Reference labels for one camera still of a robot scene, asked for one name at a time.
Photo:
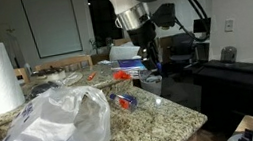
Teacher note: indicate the white plate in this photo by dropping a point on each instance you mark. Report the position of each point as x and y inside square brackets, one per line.
[73, 77]

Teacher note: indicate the brown cardboard box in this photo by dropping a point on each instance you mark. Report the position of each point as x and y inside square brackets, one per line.
[99, 57]

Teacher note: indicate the blue white flat box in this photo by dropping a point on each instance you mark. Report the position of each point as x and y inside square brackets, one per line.
[129, 65]

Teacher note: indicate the black computer monitor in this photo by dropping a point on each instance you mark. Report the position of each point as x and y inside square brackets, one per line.
[202, 25]

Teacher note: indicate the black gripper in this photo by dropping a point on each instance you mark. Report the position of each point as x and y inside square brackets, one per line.
[143, 36]

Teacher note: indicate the black office chair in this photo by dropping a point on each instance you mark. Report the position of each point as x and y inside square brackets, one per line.
[182, 50]

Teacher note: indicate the grey round pot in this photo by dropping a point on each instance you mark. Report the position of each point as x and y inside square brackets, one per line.
[228, 54]

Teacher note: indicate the small red object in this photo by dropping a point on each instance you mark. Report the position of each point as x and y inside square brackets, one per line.
[122, 75]

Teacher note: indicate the black low cabinet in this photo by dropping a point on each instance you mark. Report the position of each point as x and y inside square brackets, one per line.
[230, 88]

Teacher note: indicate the orange marker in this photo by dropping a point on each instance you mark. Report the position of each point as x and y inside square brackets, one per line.
[92, 75]

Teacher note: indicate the translucent white plastic bag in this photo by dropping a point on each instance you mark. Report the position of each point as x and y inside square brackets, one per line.
[42, 137]

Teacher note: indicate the white light switch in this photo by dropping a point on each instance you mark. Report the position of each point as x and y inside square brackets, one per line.
[229, 25]

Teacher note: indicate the green plant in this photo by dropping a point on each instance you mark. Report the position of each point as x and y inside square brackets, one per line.
[95, 45]

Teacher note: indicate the white projection screen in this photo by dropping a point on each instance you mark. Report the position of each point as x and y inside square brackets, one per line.
[52, 24]

